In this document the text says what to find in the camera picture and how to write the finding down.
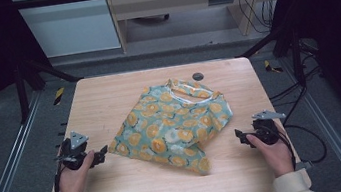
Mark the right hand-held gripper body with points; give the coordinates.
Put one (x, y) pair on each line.
(266, 126)

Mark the yellow black striped tape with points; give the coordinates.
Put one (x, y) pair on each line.
(271, 67)
(59, 95)

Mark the light wooden desk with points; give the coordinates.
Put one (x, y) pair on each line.
(179, 4)

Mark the person's right hand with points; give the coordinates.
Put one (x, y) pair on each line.
(272, 154)

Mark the round grey table grommet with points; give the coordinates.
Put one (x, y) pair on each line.
(197, 76)

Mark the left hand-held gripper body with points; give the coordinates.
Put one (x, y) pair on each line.
(73, 149)

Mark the person's left hand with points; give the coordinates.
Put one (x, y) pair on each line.
(74, 181)

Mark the green orange floral shirt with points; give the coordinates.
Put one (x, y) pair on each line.
(171, 126)

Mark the white cabinet panel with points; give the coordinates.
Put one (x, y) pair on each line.
(69, 22)

